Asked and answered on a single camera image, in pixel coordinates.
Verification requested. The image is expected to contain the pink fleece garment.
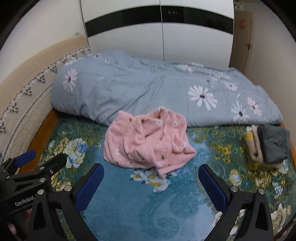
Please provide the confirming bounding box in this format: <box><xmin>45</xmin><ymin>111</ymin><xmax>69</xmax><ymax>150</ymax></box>
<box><xmin>103</xmin><ymin>107</ymin><xmax>197</xmax><ymax>179</ymax></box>

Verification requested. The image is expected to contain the white wardrobe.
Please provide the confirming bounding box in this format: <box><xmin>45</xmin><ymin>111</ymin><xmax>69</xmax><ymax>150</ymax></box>
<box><xmin>80</xmin><ymin>0</ymin><xmax>235</xmax><ymax>69</ymax></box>

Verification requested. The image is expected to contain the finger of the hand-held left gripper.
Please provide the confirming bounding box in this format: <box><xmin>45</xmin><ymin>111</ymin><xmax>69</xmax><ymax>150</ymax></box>
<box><xmin>0</xmin><ymin>149</ymin><xmax>37</xmax><ymax>176</ymax></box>
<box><xmin>6</xmin><ymin>153</ymin><xmax>72</xmax><ymax>197</ymax></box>

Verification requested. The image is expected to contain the folded beige garment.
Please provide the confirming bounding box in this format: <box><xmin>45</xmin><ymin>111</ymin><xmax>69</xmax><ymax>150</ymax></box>
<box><xmin>245</xmin><ymin>125</ymin><xmax>287</xmax><ymax>171</ymax></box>

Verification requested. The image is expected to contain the grey-blue floral quilt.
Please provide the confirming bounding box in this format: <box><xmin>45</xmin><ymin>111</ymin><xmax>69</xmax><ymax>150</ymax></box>
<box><xmin>51</xmin><ymin>49</ymin><xmax>284</xmax><ymax>127</ymax></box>

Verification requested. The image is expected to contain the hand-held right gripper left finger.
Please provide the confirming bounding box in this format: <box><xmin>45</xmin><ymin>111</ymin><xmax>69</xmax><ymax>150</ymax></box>
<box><xmin>27</xmin><ymin>163</ymin><xmax>105</xmax><ymax>241</ymax></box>

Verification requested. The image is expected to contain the folded grey garment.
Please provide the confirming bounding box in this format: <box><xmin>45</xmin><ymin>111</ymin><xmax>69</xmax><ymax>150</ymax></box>
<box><xmin>257</xmin><ymin>125</ymin><xmax>290</xmax><ymax>164</ymax></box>

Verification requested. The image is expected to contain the beige wooden door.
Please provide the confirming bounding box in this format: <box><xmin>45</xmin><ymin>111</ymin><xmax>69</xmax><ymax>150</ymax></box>
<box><xmin>229</xmin><ymin>9</ymin><xmax>253</xmax><ymax>75</ymax></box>

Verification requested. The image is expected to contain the teal floral blanket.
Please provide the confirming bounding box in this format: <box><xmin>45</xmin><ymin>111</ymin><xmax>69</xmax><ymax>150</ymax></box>
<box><xmin>17</xmin><ymin>113</ymin><xmax>293</xmax><ymax>241</ymax></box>

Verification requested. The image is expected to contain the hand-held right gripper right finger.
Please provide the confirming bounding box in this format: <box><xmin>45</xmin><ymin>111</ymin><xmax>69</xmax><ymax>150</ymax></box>
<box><xmin>198</xmin><ymin>164</ymin><xmax>274</xmax><ymax>241</ymax></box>

